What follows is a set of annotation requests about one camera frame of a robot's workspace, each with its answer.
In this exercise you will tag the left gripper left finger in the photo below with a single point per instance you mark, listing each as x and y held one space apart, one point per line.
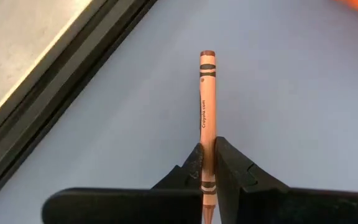
120 205

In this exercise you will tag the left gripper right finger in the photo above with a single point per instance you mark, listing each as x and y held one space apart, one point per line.
275 205

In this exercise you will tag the red crayon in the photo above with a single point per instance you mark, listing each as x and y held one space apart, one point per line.
208 93

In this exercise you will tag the black aluminium table frame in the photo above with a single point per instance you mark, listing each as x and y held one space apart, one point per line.
42 84

